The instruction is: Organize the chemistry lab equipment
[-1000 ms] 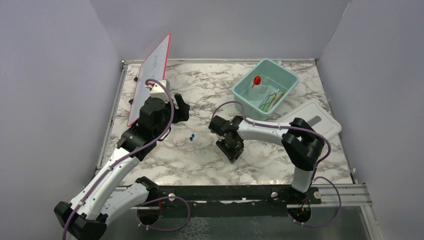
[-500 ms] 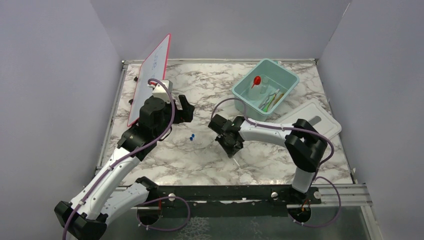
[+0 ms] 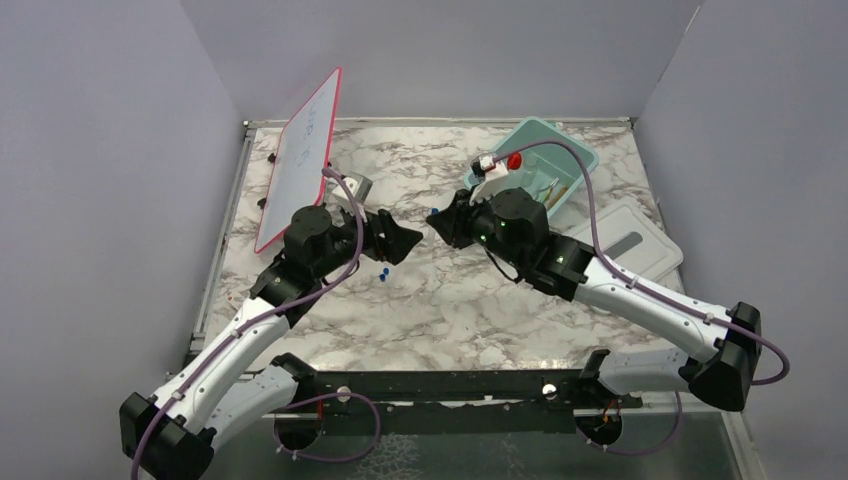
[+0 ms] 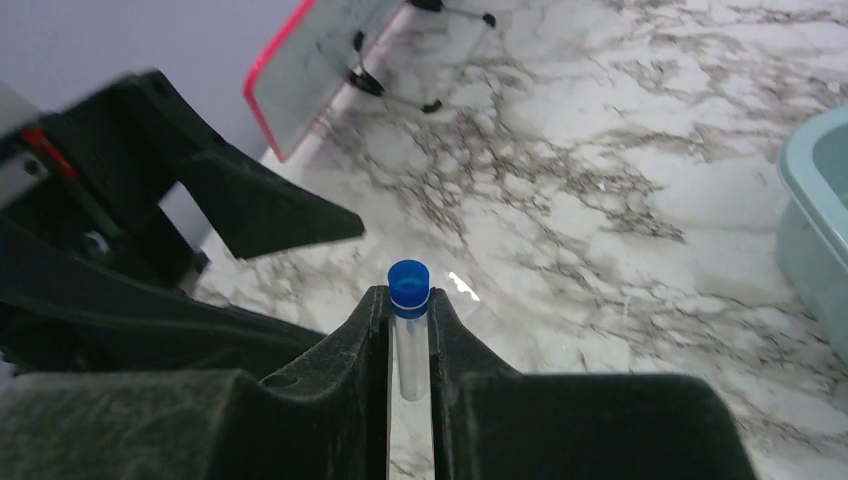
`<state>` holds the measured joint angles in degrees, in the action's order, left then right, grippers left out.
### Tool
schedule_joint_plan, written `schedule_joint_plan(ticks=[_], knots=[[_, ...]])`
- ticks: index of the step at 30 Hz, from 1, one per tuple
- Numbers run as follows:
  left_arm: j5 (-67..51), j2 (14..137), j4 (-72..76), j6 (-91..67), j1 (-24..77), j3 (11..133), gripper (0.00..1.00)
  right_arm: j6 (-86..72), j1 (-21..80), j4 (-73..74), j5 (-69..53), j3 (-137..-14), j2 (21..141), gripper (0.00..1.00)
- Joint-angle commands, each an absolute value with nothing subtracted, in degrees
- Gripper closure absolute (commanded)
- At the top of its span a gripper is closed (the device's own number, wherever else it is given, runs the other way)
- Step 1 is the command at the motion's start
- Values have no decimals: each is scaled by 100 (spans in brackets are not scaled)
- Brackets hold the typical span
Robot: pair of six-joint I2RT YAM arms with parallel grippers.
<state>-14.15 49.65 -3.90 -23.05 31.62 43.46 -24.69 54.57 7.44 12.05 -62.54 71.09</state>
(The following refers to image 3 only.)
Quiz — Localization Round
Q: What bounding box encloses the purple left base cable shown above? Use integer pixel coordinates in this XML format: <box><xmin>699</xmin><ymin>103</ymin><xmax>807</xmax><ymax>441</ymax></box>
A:
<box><xmin>272</xmin><ymin>388</ymin><xmax>384</xmax><ymax>464</ymax></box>

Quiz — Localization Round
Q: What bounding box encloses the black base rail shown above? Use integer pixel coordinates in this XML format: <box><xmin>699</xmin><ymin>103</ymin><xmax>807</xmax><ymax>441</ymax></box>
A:
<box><xmin>273</xmin><ymin>369</ymin><xmax>641</xmax><ymax>439</ymax></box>

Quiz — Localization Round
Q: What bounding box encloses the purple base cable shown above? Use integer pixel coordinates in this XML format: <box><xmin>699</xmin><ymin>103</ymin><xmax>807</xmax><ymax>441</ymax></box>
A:
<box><xmin>574</xmin><ymin>390</ymin><xmax>684</xmax><ymax>459</ymax></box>
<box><xmin>272</xmin><ymin>388</ymin><xmax>384</xmax><ymax>464</ymax></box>

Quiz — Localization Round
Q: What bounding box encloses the white bin lid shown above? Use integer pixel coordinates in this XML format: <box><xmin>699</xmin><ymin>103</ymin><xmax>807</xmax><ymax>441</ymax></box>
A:
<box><xmin>596</xmin><ymin>198</ymin><xmax>684</xmax><ymax>281</ymax></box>

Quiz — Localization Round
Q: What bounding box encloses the tan bristle test tube brush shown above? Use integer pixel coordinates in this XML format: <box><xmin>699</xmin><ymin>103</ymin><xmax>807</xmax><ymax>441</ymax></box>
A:
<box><xmin>550</xmin><ymin>187</ymin><xmax>569</xmax><ymax>204</ymax></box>

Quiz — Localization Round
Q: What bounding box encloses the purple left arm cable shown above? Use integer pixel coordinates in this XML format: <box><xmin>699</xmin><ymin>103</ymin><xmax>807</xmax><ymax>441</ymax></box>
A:
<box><xmin>129</xmin><ymin>166</ymin><xmax>367</xmax><ymax>480</ymax></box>

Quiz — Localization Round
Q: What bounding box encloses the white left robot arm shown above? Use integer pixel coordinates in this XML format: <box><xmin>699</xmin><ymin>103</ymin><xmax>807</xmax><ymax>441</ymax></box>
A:
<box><xmin>119</xmin><ymin>206</ymin><xmax>423</xmax><ymax>479</ymax></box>

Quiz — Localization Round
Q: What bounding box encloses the pink framed whiteboard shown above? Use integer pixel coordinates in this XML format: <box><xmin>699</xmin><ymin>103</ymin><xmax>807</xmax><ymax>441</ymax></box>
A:
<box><xmin>254</xmin><ymin>67</ymin><xmax>343</xmax><ymax>254</ymax></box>

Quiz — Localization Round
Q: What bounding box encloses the teal plastic bin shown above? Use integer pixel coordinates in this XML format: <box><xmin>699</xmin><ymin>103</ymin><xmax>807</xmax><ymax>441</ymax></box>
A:
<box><xmin>464</xmin><ymin>117</ymin><xmax>599</xmax><ymax>219</ymax></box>

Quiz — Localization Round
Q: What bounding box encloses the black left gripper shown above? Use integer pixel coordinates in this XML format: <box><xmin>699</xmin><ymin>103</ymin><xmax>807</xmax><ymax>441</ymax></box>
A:
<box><xmin>313</xmin><ymin>200</ymin><xmax>423</xmax><ymax>279</ymax></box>

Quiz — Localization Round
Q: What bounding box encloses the aluminium frame rail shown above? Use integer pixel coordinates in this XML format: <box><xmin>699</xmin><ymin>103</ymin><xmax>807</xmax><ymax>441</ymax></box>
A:
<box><xmin>563</xmin><ymin>392</ymin><xmax>725</xmax><ymax>417</ymax></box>

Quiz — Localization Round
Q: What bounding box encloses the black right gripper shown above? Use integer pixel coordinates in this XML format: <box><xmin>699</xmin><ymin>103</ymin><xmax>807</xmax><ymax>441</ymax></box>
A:
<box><xmin>428</xmin><ymin>184</ymin><xmax>526</xmax><ymax>271</ymax></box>

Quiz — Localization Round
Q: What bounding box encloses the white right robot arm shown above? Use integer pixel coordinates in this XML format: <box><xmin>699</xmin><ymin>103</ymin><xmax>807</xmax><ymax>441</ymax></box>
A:
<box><xmin>427</xmin><ymin>188</ymin><xmax>762</xmax><ymax>412</ymax></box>

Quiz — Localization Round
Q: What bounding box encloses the red pipette in bin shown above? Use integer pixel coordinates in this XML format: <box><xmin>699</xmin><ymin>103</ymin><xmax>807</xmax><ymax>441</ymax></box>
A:
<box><xmin>507</xmin><ymin>152</ymin><xmax>523</xmax><ymax>170</ymax></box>

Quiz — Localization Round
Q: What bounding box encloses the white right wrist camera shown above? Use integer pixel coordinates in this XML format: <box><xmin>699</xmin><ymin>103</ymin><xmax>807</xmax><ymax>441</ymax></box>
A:
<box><xmin>470</xmin><ymin>152</ymin><xmax>509</xmax><ymax>204</ymax></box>

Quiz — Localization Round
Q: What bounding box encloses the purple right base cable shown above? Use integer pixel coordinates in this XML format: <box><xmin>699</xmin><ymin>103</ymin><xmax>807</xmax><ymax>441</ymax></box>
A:
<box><xmin>574</xmin><ymin>390</ymin><xmax>684</xmax><ymax>459</ymax></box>

